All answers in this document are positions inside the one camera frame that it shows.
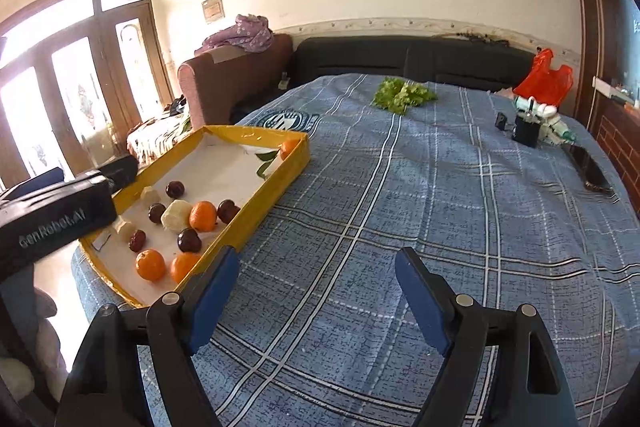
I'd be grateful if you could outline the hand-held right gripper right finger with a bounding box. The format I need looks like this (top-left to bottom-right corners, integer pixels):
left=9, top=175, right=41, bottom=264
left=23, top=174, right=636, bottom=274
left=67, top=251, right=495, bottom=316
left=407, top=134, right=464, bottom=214
left=394, top=247, right=581, bottom=427

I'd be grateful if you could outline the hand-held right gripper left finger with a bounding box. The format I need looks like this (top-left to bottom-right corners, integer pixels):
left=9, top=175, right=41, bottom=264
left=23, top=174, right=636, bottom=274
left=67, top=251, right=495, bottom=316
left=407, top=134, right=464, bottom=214
left=55, top=246, right=242, bottom=427

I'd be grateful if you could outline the pale yellow cheese block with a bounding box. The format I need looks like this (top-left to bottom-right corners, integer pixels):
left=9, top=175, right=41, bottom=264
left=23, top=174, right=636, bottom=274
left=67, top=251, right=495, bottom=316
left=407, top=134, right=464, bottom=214
left=161, top=200, right=194, bottom=233

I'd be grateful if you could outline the yellow cardboard tray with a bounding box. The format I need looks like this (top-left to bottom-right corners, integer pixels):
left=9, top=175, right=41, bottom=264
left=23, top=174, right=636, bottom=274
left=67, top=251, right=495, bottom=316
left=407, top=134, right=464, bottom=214
left=77, top=124, right=311, bottom=309

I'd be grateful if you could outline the blue plaid bedsheet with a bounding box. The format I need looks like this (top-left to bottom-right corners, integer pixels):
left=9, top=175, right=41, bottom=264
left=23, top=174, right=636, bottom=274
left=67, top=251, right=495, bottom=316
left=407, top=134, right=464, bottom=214
left=70, top=73, right=640, bottom=427

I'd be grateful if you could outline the patterned sofa cover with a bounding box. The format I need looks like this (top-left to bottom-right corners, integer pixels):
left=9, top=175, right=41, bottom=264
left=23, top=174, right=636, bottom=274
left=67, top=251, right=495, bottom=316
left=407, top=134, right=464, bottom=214
left=126, top=112, right=193, bottom=168

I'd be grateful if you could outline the pale grey cloth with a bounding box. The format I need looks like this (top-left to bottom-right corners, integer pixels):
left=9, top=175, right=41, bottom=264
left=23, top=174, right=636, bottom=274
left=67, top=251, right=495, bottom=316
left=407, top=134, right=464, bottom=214
left=0, top=277, right=68, bottom=408

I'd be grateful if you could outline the wooden glass door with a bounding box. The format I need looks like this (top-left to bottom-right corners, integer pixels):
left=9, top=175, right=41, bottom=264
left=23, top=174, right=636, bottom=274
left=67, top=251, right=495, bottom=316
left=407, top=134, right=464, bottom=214
left=0, top=0, right=172, bottom=190

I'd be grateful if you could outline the black pen holder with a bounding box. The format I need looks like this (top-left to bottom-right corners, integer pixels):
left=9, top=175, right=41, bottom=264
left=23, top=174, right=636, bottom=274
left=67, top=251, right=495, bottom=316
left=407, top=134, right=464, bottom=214
left=514, top=113, right=542, bottom=148

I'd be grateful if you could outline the green lettuce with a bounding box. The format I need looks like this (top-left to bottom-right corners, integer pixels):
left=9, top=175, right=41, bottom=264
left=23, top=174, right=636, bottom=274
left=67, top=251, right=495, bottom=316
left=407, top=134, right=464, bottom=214
left=372, top=78, right=439, bottom=116

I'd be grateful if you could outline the black phone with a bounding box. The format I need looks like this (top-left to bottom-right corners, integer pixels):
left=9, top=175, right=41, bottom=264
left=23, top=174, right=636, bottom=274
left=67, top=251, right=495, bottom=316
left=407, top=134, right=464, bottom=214
left=570, top=144, right=614, bottom=194

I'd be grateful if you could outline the brown armchair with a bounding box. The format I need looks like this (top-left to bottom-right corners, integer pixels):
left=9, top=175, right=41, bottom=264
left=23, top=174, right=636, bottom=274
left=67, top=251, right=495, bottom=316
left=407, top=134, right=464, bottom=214
left=177, top=34, right=295, bottom=130

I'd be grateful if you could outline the red plastic bag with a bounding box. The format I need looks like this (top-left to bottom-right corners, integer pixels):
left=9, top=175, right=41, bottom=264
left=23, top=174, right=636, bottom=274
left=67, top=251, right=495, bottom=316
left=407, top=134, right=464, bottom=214
left=512, top=48, right=574, bottom=108

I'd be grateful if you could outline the purple floral cloth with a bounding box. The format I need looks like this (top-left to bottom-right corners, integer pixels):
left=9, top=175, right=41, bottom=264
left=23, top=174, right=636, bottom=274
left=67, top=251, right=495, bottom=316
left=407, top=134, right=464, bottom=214
left=195, top=13, right=275, bottom=54

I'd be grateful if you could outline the small wall calendar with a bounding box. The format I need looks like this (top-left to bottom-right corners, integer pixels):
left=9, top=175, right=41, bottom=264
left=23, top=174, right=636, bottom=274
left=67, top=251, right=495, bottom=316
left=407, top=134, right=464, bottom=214
left=202, top=0, right=226, bottom=24

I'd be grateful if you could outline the white wall shelf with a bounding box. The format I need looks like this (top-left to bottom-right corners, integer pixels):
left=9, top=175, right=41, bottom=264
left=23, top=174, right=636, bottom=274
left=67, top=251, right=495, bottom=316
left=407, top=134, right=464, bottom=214
left=592, top=77, right=640, bottom=108

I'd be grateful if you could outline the brown wooden door frame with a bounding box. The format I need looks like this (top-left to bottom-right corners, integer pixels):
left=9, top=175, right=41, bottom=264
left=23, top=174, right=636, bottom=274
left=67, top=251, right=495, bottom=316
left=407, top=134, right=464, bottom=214
left=554, top=0, right=608, bottom=130

